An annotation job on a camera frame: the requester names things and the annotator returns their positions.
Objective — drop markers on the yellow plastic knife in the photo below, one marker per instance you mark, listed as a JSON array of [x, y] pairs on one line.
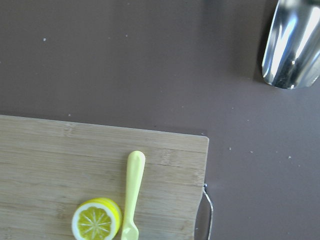
[[134, 173]]

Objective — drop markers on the half lemon slice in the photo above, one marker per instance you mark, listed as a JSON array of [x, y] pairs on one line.
[[96, 219]]

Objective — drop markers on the wooden cutting board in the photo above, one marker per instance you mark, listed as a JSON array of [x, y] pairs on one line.
[[49, 167]]

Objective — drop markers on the metal scoop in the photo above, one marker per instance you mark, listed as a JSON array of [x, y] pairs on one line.
[[292, 54]]

